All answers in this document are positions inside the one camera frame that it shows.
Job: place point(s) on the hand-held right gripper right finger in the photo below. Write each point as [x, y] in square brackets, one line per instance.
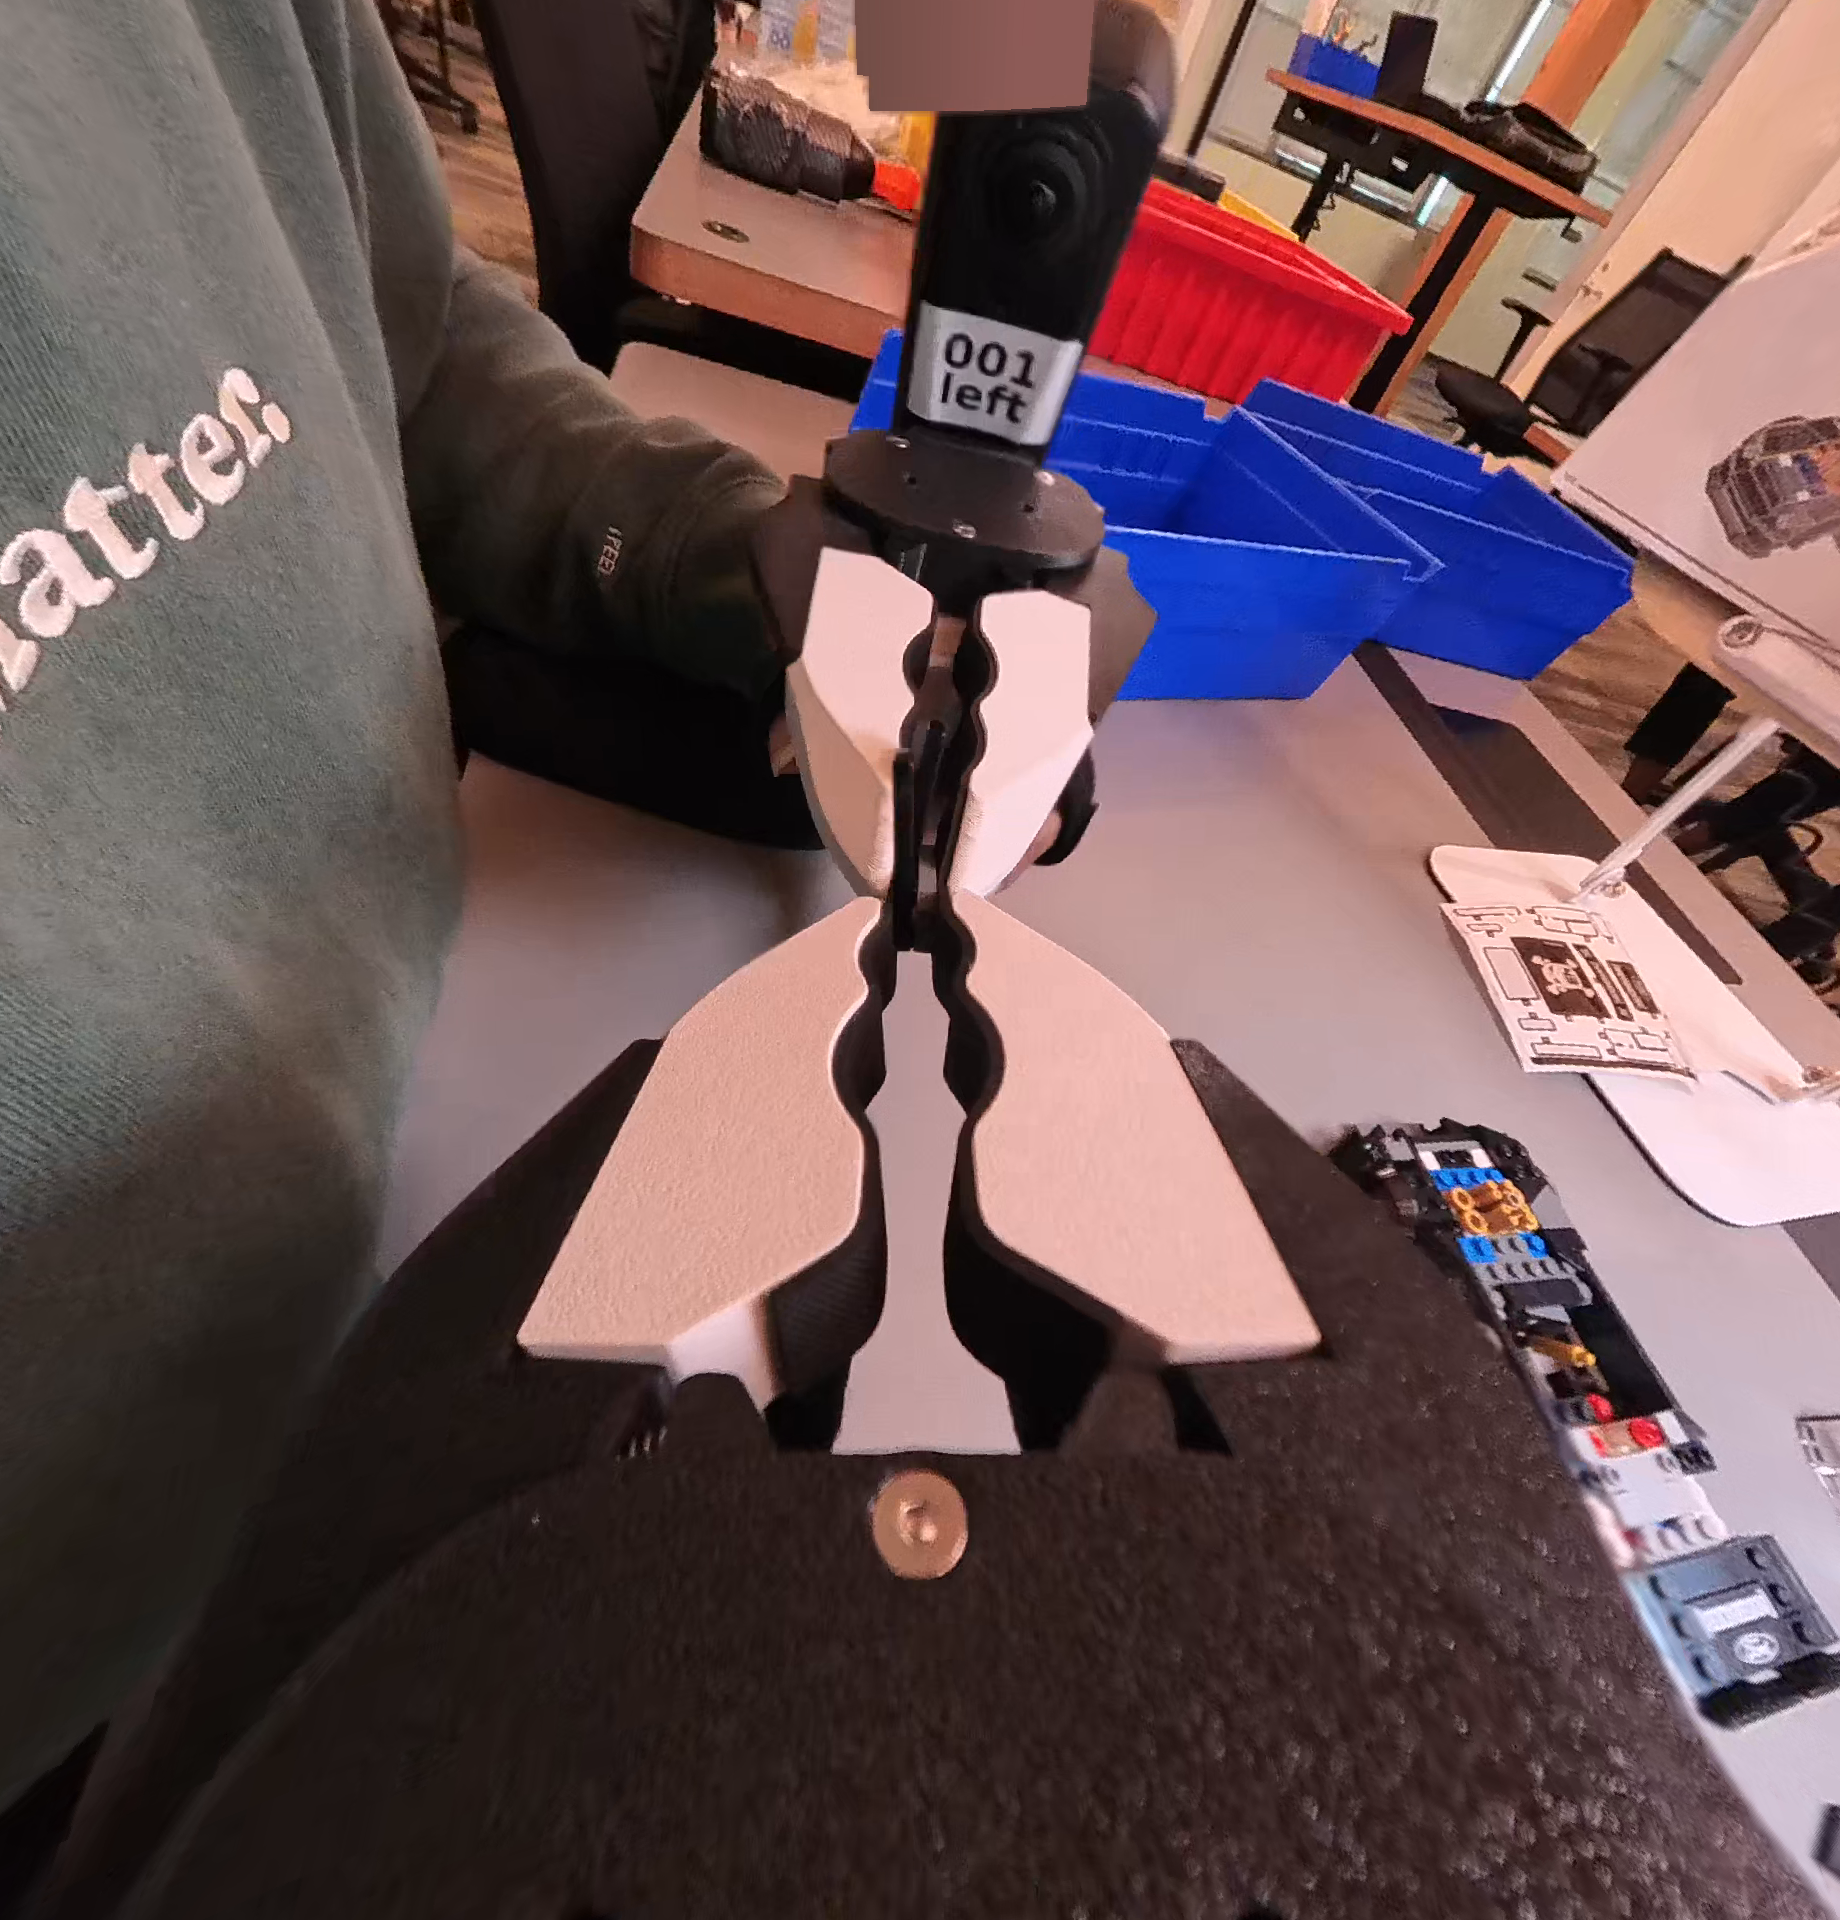
[1132, 1186]

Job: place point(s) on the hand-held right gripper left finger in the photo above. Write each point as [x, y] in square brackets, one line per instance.
[712, 1186]

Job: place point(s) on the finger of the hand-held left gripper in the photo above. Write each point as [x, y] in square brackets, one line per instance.
[846, 690]
[1036, 706]

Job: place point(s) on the black lego frame assembly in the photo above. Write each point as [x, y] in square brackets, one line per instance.
[916, 900]

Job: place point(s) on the blue plastic bin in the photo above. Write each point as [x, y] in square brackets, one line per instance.
[1492, 571]
[1252, 601]

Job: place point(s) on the lego car model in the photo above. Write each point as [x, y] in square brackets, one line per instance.
[1552, 1320]

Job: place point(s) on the lego instruction booklet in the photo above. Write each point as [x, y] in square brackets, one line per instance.
[1792, 481]

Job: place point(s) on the lego sticker sheet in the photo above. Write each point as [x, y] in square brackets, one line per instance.
[1566, 991]

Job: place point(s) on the red plastic bin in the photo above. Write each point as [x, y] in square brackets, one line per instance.
[1252, 315]

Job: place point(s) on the black office chair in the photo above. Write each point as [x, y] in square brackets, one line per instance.
[1596, 361]
[591, 150]

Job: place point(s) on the wooden standing desk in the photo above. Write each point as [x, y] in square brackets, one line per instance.
[1432, 135]

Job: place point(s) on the person's green garment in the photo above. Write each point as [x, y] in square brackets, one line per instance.
[171, 900]

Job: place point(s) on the white stand rod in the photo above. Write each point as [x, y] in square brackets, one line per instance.
[1672, 811]

